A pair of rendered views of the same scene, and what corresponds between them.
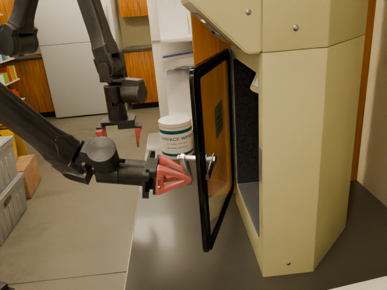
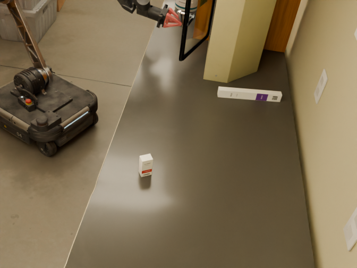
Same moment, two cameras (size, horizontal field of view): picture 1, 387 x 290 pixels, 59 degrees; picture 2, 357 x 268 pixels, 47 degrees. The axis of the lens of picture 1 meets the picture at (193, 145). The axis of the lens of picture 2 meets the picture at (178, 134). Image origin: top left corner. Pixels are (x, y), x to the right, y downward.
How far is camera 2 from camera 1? 1.11 m
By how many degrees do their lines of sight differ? 20
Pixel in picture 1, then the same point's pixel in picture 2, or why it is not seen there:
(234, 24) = not seen: outside the picture
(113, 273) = (120, 84)
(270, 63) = not seen: outside the picture
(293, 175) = (225, 33)
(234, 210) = (204, 49)
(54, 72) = not seen: outside the picture
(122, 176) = (149, 14)
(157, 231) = (159, 49)
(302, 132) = (232, 14)
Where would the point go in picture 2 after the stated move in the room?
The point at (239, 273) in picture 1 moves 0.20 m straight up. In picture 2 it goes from (193, 75) to (198, 35)
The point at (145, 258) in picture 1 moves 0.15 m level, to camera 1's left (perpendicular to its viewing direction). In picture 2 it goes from (151, 58) to (120, 52)
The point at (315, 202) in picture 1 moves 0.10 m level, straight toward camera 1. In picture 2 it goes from (233, 49) to (222, 58)
